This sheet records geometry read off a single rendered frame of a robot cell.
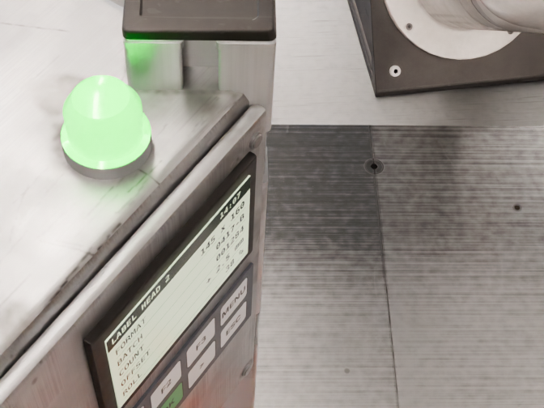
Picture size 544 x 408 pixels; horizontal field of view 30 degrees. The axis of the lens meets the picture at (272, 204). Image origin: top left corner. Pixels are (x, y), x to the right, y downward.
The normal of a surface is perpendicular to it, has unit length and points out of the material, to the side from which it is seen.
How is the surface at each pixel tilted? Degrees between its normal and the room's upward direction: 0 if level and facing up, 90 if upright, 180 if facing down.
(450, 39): 46
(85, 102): 14
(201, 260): 90
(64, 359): 90
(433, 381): 0
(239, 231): 90
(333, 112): 0
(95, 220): 0
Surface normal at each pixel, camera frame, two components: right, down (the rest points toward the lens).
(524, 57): 0.15, 0.18
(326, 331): 0.04, -0.58
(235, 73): 0.02, 0.82
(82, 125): -0.38, 0.31
